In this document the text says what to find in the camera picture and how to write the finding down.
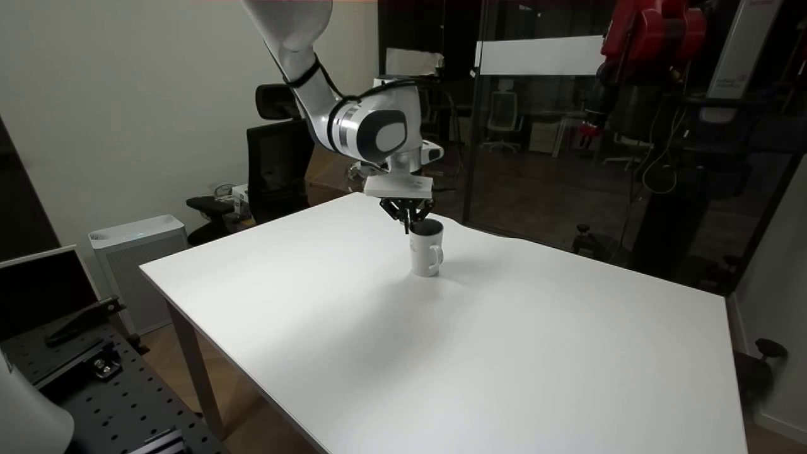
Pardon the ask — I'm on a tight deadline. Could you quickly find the black handle bar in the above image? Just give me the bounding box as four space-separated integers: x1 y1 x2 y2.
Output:
45 299 126 349

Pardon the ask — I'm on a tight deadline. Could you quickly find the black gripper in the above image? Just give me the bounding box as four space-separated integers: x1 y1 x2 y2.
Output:
377 196 435 238

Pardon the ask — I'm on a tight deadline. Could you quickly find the white box-shaped unit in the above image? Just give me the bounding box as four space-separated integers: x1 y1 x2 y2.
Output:
86 212 188 338

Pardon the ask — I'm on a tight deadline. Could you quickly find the dark flat monitor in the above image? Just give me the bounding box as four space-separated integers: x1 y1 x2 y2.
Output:
0 242 102 343

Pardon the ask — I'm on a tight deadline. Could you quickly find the black high-back chair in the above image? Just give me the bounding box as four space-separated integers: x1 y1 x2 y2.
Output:
183 84 317 247

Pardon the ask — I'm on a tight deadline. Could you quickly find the small black clamp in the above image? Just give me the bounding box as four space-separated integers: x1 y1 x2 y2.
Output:
86 352 126 381

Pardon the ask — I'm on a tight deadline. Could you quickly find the black round stand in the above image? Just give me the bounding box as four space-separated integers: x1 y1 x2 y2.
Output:
734 336 791 413

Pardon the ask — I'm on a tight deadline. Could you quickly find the white whiteboard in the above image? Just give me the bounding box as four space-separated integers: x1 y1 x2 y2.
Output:
474 32 609 82

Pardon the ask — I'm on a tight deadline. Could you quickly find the white storage cabinet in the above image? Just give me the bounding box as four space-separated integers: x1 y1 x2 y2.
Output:
527 117 581 160

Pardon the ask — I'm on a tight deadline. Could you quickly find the black perforated breadboard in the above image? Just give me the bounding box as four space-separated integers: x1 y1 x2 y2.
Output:
0 314 221 454

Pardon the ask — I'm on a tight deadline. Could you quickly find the white mesh office chair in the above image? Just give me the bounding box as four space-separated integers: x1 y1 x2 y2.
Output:
483 85 523 137

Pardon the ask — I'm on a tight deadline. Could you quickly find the grey table leg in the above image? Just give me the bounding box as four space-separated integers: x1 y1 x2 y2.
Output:
164 301 226 441

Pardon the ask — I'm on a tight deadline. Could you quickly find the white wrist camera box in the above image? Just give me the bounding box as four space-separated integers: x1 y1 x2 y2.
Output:
361 171 435 201

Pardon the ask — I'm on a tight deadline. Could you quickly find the small clear plastic bag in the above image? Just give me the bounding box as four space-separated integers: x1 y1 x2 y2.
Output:
209 183 252 215

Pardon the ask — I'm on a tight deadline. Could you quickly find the red humanoid robot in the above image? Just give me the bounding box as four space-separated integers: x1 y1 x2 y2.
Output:
600 0 716 275

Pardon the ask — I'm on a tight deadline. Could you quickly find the white ceramic mug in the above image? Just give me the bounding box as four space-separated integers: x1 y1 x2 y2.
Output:
406 217 446 281

